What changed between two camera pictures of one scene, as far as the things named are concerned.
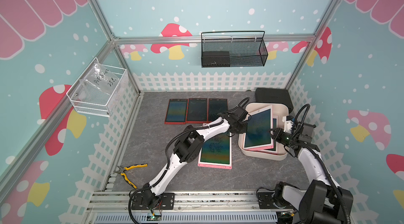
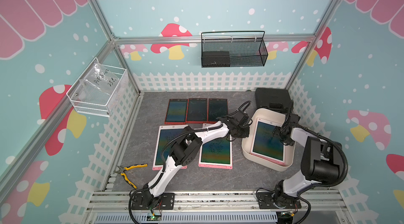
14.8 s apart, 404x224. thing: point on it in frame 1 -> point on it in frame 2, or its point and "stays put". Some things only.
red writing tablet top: x=177 y=112 stays put
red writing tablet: x=216 y=106 stays put
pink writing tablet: x=216 y=152 stays put
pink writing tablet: x=259 y=134 -> x=164 y=133
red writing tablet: x=197 y=110 stays put
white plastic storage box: x=279 y=109 -> x=272 y=115
